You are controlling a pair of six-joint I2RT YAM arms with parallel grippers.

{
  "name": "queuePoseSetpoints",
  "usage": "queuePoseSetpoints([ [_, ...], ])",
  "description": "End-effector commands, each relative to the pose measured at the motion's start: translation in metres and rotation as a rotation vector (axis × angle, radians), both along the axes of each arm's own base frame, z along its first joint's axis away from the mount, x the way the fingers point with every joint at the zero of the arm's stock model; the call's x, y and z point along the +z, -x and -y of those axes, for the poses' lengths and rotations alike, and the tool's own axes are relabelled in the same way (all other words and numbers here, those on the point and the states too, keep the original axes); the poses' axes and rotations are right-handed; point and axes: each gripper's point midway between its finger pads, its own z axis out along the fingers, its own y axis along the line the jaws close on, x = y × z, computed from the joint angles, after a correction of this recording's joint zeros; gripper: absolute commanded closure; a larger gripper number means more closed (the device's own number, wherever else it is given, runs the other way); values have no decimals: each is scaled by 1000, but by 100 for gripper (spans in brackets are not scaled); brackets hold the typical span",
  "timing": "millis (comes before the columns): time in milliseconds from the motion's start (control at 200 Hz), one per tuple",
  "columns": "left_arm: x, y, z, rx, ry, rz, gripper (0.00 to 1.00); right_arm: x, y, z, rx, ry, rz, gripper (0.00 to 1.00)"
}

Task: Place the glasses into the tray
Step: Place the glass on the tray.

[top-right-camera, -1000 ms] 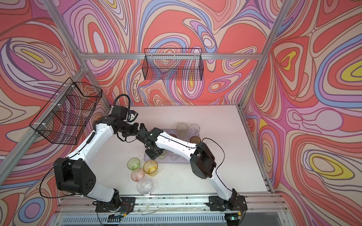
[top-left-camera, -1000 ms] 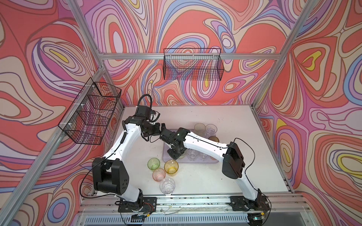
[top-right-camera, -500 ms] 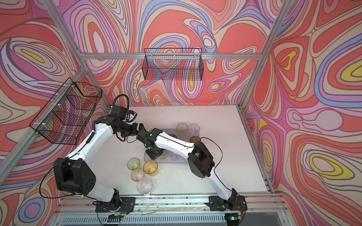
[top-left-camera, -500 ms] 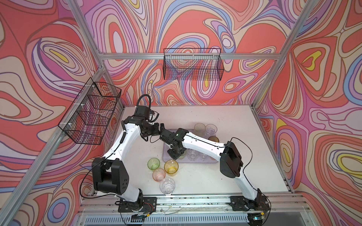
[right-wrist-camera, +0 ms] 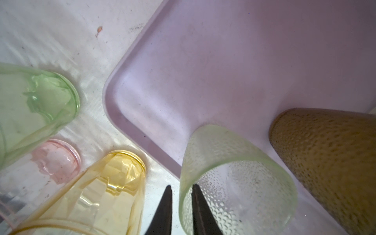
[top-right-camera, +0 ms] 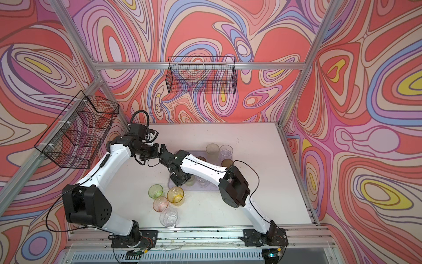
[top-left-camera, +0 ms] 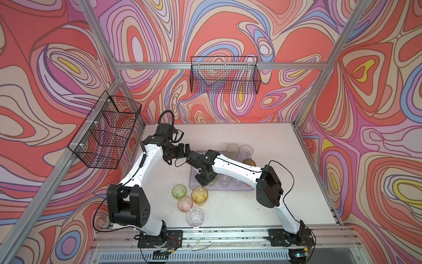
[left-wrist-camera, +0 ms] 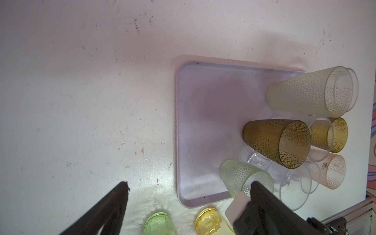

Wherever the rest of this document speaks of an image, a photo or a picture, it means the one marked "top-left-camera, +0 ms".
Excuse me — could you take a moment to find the amber brown glass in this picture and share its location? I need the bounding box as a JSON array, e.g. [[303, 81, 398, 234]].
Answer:
[[243, 158, 256, 167]]

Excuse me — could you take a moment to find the small clear glass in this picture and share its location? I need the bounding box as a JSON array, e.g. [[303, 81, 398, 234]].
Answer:
[[234, 179, 244, 189]]

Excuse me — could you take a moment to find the aluminium front rail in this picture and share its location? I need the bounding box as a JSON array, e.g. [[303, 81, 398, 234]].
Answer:
[[92, 225, 363, 251]]

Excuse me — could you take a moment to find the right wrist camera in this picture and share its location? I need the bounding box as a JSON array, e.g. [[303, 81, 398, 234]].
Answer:
[[186, 151, 205, 171]]

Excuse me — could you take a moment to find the pale green small glass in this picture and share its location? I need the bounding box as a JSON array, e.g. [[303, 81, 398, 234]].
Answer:
[[207, 178, 218, 187]]

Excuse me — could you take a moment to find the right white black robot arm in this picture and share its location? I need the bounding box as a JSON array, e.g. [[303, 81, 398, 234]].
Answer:
[[187, 150, 305, 238]]

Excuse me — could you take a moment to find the bright green glass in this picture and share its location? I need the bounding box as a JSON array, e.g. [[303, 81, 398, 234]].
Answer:
[[171, 184, 187, 199]]

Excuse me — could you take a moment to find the large pale green glass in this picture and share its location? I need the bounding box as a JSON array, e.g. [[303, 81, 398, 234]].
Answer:
[[226, 143, 240, 161]]

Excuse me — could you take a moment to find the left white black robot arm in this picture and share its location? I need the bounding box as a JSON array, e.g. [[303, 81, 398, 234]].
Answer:
[[106, 136, 191, 236]]

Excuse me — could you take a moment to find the pink glass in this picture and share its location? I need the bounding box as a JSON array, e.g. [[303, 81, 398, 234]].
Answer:
[[178, 196, 193, 212]]

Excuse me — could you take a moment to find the black wire basket left wall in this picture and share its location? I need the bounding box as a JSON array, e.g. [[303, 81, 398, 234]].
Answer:
[[68, 91, 142, 169]]

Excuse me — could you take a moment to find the lavender rectangular plastic tray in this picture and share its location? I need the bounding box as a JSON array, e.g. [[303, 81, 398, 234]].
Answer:
[[192, 150, 263, 188]]

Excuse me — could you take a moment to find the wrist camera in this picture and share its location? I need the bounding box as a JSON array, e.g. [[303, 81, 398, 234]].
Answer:
[[155, 124, 184, 144], [186, 151, 205, 171]]

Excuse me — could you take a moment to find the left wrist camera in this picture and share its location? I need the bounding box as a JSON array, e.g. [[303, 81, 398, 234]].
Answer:
[[155, 124, 184, 144]]

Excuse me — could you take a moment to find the yellow glass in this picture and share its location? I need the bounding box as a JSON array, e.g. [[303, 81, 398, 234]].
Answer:
[[191, 187, 208, 206]]

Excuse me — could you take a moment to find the black wire basket wall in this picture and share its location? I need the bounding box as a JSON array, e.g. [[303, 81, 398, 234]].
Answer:
[[68, 91, 142, 169], [190, 55, 262, 95]]

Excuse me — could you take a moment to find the black wire basket back wall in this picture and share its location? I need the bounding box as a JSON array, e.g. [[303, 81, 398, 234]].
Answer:
[[190, 55, 262, 95]]

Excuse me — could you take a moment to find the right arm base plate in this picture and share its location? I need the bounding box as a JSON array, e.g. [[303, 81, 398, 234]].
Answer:
[[266, 228, 315, 248]]

